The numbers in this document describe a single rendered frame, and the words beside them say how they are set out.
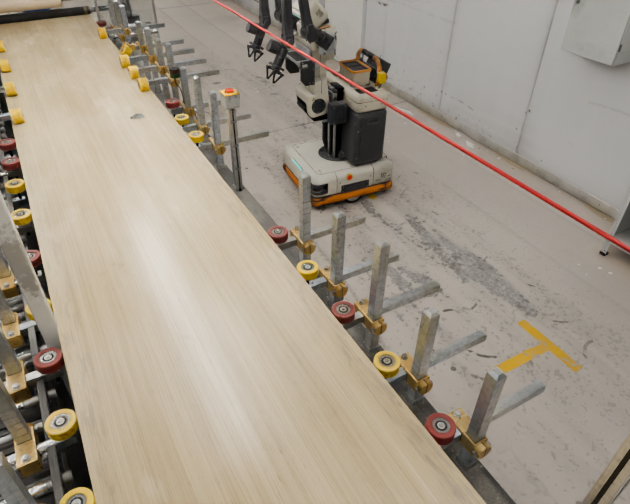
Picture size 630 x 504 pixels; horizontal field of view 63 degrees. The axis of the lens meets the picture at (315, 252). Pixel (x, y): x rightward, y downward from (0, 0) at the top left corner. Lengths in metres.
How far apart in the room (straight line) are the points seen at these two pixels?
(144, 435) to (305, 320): 0.59
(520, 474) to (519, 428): 0.23
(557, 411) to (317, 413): 1.60
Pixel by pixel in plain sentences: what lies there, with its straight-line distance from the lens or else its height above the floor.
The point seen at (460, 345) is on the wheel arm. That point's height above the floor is 0.82.
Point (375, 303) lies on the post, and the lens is 1.71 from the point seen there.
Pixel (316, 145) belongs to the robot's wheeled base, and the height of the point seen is 0.28.
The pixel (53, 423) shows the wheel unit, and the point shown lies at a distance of 1.61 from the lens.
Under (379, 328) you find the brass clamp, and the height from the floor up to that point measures 0.84.
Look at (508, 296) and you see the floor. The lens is 3.32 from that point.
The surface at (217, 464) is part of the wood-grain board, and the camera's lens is 1.42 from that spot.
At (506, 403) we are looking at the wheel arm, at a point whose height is 0.83.
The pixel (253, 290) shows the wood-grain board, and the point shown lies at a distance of 1.81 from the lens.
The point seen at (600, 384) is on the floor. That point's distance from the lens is 3.04.
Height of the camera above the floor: 2.12
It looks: 38 degrees down
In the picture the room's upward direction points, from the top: 1 degrees clockwise
